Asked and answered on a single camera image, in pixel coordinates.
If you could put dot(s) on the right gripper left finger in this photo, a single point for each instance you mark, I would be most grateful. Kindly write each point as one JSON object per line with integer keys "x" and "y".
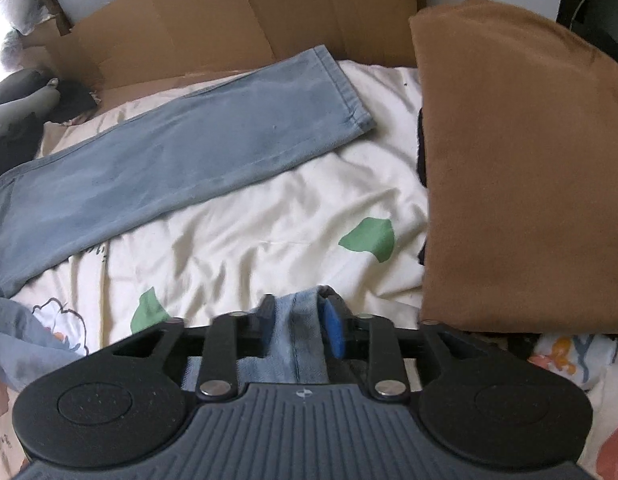
{"x": 229, "y": 338}

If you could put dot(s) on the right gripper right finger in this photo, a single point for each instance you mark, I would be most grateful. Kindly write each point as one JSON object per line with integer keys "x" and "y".
{"x": 366, "y": 347}

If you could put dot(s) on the light blue denim pants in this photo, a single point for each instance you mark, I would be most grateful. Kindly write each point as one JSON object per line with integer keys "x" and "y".
{"x": 192, "y": 149}

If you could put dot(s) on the white printed bed sheet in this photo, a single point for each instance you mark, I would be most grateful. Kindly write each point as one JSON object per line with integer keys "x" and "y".
{"x": 354, "y": 220}

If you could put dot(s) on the brown folded garment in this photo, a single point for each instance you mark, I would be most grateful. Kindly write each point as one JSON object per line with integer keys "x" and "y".
{"x": 520, "y": 119}

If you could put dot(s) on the black garment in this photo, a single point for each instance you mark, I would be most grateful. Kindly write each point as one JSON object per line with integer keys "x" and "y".
{"x": 22, "y": 141}

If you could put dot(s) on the brown cardboard box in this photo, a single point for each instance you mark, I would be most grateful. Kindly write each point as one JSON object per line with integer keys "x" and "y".
{"x": 135, "y": 48}

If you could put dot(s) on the grey plush toy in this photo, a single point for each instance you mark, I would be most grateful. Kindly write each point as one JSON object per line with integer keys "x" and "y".
{"x": 24, "y": 93}

